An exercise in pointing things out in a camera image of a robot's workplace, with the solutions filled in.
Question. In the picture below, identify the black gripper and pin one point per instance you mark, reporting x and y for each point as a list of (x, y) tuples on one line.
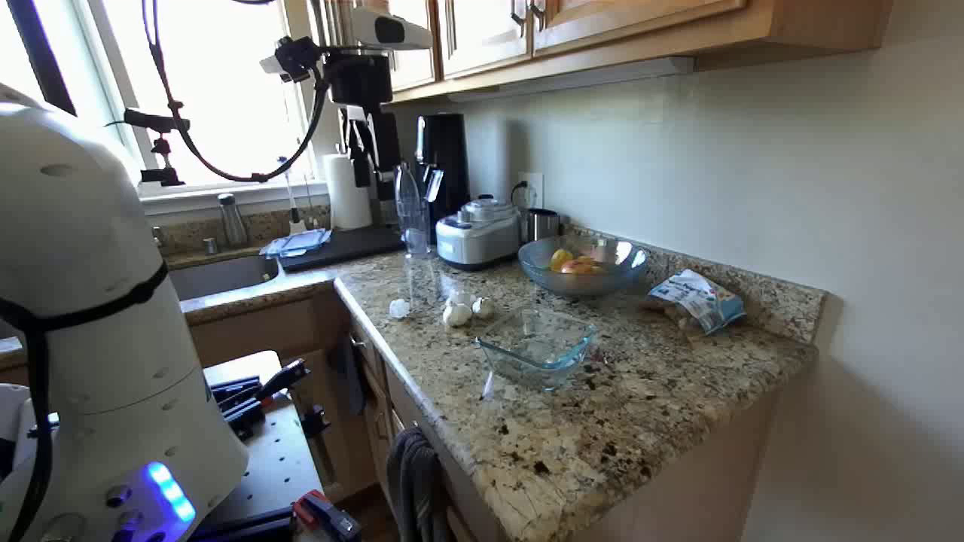
[(357, 80)]

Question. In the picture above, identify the wooden upper cabinets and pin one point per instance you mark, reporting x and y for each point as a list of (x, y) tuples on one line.
[(507, 43)]

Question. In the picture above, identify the clear glass container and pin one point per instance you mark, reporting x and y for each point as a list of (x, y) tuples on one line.
[(536, 346)]

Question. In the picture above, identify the black soda maker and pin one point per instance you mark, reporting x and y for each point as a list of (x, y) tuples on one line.
[(440, 164)]

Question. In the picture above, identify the grey hanging towel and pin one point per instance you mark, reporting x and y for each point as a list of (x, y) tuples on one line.
[(412, 490)]

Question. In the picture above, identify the glass fruit bowl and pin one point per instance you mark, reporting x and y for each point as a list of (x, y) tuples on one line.
[(621, 267)]

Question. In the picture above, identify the silver food processor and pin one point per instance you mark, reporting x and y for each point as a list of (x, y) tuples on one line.
[(478, 234)]

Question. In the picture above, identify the kitchen sink faucet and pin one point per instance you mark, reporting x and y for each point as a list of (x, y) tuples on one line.
[(232, 220)]

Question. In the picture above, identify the black dish drying mat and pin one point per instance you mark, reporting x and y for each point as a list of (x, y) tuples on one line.
[(326, 247)]

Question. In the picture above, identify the orange fruits in bowl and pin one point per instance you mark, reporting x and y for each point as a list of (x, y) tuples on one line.
[(564, 264)]

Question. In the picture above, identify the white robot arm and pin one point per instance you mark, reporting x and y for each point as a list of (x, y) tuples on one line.
[(130, 445)]

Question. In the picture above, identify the clear water bottle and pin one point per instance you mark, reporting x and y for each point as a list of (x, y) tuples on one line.
[(423, 281)]

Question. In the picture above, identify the white wall outlet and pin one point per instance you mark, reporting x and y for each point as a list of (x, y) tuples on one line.
[(534, 188)]

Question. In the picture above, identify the blue white snack bag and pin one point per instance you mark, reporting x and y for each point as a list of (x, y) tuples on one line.
[(706, 303)]

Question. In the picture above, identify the white paper towel roll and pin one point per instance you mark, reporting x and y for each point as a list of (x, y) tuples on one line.
[(347, 199)]

